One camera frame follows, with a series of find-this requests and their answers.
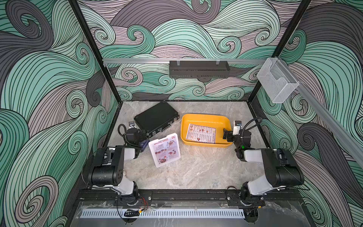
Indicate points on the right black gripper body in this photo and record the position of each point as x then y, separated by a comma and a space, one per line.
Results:
227, 135

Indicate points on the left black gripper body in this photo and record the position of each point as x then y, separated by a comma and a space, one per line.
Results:
142, 144

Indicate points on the dim sum menu sheet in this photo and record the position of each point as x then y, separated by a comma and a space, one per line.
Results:
201, 134

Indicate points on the red specials menu sheet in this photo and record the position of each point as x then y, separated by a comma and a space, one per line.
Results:
166, 150

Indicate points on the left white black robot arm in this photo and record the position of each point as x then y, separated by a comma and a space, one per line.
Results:
107, 170

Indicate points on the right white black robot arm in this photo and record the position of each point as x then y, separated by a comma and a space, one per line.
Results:
281, 170

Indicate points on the blue playing card box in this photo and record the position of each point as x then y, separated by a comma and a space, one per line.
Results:
144, 144

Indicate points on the black hard case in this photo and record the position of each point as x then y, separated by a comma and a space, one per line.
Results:
156, 119

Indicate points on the yellow plastic tray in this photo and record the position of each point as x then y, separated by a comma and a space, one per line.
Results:
214, 121

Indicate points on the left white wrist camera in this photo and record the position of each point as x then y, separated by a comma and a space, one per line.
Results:
131, 124

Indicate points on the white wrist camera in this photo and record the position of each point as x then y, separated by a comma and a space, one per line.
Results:
236, 127
131, 124

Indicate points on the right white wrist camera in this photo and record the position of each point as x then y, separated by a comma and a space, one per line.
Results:
236, 127

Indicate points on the clear mesh wall pocket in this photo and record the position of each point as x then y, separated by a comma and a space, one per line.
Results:
277, 80

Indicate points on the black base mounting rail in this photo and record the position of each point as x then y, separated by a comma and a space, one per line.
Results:
164, 195

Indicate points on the aluminium wall rail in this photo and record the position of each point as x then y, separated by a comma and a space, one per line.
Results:
178, 60

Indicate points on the black wall shelf tray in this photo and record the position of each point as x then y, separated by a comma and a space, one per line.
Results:
203, 70

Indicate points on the white slotted cable duct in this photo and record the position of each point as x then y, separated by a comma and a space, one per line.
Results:
165, 213

